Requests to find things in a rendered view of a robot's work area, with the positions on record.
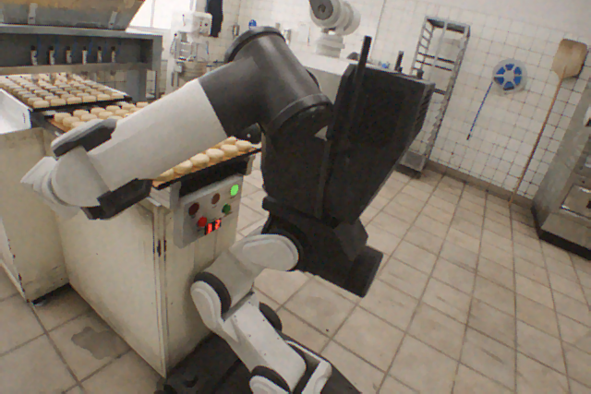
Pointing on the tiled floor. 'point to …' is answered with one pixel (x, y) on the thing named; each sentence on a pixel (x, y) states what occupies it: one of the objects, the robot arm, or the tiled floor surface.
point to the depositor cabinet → (28, 215)
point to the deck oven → (568, 188)
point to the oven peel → (575, 50)
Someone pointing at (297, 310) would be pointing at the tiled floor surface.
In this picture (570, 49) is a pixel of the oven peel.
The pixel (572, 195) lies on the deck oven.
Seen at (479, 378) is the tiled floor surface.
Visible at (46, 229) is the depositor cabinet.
